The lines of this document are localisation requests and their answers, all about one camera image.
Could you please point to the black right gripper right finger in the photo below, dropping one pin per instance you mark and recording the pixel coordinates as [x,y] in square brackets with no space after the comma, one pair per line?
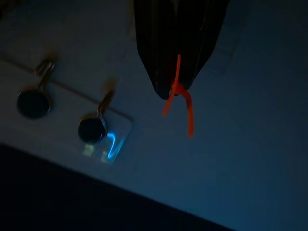
[199,36]

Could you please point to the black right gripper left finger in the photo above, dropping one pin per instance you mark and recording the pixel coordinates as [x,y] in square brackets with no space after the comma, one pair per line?
[156,48]

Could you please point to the orange zip tie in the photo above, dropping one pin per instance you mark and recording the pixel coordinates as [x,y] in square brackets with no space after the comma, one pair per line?
[191,113]

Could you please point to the blue round wall hook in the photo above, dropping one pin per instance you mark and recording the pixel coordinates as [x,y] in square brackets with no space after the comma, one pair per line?
[33,104]
[91,130]

